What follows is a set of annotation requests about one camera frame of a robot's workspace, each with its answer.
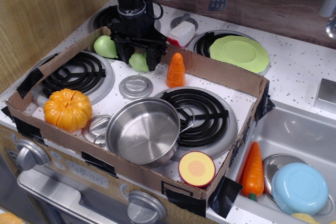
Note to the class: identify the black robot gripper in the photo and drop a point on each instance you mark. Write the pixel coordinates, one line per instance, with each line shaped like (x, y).
(154, 46)

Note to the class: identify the light green toy broccoli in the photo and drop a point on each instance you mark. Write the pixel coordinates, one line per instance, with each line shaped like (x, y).
(138, 62)

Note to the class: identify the stainless steel pot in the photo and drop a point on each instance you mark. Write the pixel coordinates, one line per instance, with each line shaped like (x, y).
(145, 131)

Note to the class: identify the silver centre stove knob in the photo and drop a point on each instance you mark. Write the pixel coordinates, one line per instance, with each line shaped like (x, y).
(136, 86)

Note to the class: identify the silver stove knob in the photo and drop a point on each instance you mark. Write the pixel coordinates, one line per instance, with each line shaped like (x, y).
(95, 130)
(186, 17)
(136, 86)

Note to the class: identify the light green toy pear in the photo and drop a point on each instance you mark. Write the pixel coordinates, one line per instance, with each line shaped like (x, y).
(105, 47)

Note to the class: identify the orange toy carrot piece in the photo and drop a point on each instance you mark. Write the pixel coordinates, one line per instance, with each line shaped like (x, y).
(176, 72)

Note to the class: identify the red white toy food piece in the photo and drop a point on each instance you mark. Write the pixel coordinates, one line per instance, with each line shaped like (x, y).
(182, 34)

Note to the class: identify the front left black burner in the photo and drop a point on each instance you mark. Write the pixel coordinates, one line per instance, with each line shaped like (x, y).
(86, 72)

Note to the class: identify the silver rear stove knob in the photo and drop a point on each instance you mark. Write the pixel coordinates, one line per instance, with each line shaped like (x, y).
(186, 17)

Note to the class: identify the rear right black burner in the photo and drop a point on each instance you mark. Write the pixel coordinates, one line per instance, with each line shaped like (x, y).
(206, 40)

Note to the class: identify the silver front stove knob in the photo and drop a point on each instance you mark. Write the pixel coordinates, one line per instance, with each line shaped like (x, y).
(95, 130)

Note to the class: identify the orange toy pumpkin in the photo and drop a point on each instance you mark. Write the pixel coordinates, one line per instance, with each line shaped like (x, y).
(69, 110)

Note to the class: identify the front right black burner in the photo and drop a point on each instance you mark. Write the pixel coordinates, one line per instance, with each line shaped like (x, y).
(202, 116)

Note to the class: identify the light green plastic plate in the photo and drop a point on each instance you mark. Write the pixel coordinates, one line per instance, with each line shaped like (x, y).
(240, 51)

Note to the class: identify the brown cardboard fence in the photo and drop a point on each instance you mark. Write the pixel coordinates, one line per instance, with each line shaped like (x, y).
(224, 74)

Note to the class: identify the halved toy peach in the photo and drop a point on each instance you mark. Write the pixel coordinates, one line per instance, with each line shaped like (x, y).
(196, 169)

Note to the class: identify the left silver oven knob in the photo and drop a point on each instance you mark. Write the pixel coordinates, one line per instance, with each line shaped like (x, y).
(30, 155)

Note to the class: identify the silver oven knob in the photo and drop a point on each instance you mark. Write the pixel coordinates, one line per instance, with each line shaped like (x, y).
(30, 155)
(144, 208)

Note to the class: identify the right silver oven knob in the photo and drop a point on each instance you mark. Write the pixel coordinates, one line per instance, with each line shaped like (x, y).
(144, 208)

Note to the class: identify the steel lid in sink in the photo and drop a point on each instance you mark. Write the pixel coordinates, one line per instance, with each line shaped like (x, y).
(272, 164)

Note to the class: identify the orange toy carrot in sink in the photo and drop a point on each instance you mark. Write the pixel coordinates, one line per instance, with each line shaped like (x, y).
(253, 175)

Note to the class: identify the silver faucet base block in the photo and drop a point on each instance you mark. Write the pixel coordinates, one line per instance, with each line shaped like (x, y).
(325, 98)

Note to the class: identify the silver faucet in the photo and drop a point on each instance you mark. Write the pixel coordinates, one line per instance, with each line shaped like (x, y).
(327, 9)

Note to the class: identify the light blue plastic bowl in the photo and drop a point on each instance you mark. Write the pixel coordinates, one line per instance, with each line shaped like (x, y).
(299, 188)

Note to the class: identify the orange object bottom left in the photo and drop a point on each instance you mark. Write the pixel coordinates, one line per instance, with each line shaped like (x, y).
(8, 218)

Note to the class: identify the yellow toy in sink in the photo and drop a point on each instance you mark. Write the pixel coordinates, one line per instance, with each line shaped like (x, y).
(305, 217)

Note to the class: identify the silver oven door handle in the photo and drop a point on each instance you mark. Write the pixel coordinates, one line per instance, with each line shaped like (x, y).
(59, 202)

